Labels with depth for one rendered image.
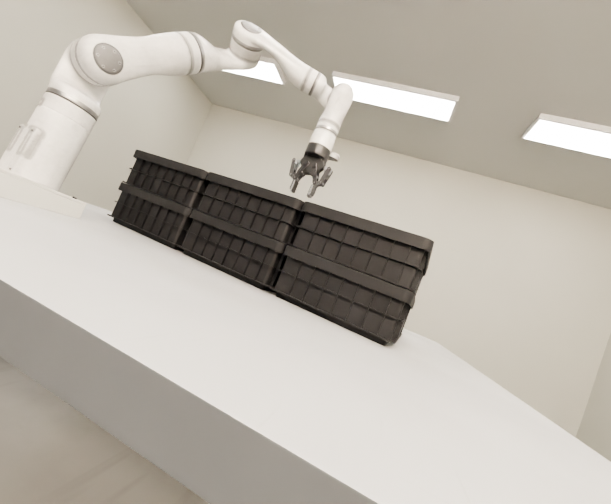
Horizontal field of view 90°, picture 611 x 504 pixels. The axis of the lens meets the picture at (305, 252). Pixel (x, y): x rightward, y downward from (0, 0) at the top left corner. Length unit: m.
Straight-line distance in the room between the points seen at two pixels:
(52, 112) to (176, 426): 0.71
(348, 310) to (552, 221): 4.20
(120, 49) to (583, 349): 4.67
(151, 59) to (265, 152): 4.18
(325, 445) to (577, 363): 4.55
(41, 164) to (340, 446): 0.73
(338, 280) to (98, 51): 0.66
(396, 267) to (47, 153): 0.72
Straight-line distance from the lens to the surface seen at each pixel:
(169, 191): 0.97
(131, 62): 0.85
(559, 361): 4.62
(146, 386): 0.19
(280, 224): 0.74
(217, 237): 0.82
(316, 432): 0.19
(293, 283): 0.69
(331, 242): 0.68
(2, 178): 0.73
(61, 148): 0.80
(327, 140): 0.98
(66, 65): 0.89
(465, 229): 4.38
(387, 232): 0.66
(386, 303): 0.65
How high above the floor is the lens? 0.78
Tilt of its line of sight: 4 degrees up
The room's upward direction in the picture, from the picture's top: 22 degrees clockwise
